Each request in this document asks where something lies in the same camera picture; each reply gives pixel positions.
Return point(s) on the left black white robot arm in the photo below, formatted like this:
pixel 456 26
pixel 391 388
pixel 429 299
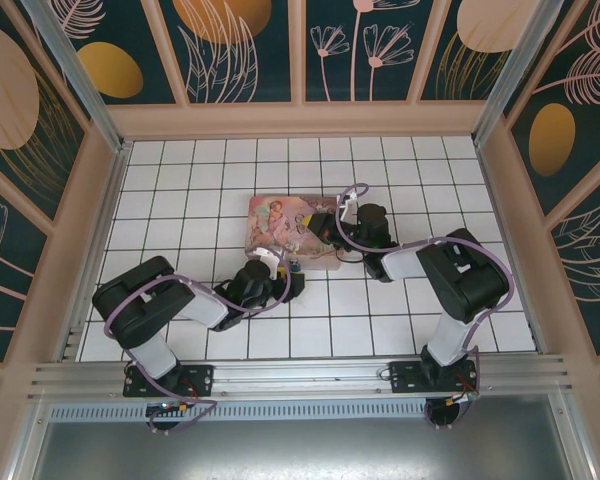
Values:
pixel 130 305

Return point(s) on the aluminium corner post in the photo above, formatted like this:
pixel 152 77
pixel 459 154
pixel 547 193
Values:
pixel 512 85
pixel 87 85

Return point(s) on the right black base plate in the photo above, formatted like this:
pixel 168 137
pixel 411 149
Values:
pixel 405 378

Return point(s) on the pink illustrated tin box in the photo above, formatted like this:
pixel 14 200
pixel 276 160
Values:
pixel 275 220

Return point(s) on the aluminium mounting rail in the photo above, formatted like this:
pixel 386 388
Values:
pixel 300 372

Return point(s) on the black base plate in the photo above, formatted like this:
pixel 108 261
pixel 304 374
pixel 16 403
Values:
pixel 200 378
pixel 405 378

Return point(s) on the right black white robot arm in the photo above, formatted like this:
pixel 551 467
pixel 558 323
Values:
pixel 465 282

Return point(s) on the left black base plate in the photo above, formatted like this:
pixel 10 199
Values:
pixel 200 378

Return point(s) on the aluminium side rail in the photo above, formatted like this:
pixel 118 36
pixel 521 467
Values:
pixel 109 200
pixel 496 200

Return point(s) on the small circuit board with connector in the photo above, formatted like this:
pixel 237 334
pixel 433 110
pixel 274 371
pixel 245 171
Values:
pixel 460 399
pixel 172 409

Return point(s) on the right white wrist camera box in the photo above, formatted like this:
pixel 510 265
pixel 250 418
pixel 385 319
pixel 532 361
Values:
pixel 349 204

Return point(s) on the grey metal sheet panel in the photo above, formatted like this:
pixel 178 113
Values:
pixel 300 450

